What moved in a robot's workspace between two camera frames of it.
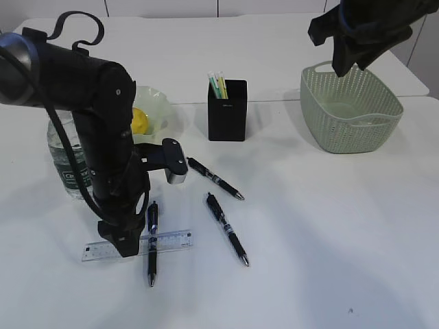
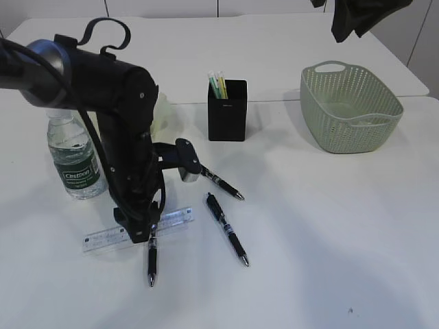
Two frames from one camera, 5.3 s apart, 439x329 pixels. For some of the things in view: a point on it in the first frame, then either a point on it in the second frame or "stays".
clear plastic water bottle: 60,149 stays
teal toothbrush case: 215,84 stays
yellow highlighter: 222,84 stays
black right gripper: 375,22 → 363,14
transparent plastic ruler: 167,241 → 119,238
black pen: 215,178 stays
